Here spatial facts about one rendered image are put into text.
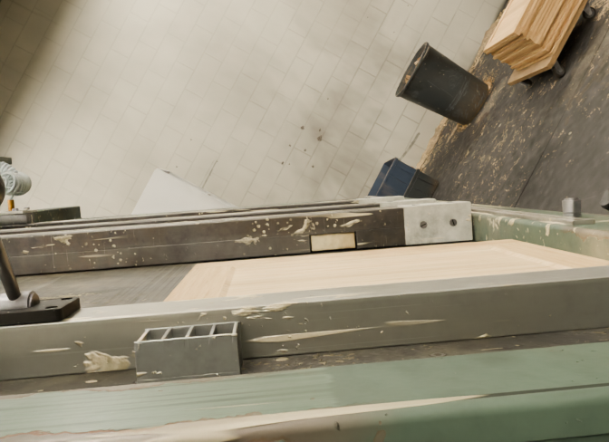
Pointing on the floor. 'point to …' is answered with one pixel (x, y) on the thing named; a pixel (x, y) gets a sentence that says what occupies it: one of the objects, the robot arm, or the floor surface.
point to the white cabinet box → (175, 196)
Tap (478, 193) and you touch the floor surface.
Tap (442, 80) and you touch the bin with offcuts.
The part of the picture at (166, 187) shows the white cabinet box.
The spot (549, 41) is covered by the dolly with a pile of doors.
